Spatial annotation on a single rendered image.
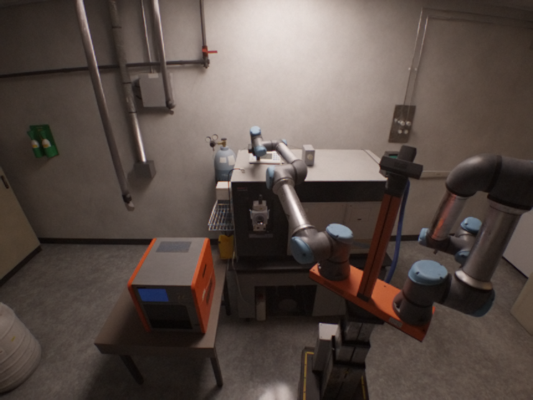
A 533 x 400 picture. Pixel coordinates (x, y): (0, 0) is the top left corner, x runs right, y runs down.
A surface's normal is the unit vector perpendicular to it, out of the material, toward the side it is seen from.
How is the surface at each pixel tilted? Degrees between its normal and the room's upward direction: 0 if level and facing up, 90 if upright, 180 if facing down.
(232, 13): 90
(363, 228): 90
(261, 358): 0
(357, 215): 90
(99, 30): 90
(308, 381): 0
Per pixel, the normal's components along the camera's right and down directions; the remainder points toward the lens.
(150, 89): 0.02, 0.48
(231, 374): 0.00, -0.88
